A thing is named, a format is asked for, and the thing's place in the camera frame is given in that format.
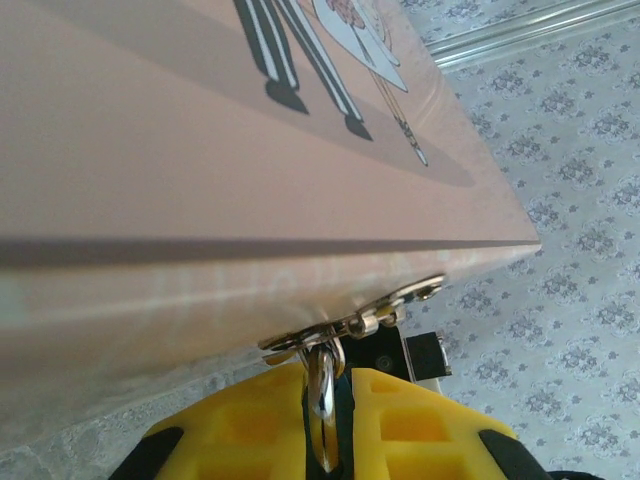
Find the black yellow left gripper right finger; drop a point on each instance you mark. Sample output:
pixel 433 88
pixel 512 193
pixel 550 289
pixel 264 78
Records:
pixel 425 435

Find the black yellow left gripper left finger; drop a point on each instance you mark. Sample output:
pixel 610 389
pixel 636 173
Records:
pixel 240 430

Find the silver metal box hasp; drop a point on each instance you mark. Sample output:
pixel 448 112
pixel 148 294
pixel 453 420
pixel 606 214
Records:
pixel 372 320

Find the pink box with cartoon couple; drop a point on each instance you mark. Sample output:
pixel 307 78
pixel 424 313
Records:
pixel 200 175

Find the aluminium frame corner post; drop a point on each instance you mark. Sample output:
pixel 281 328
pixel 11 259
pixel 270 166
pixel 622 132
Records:
pixel 525 30

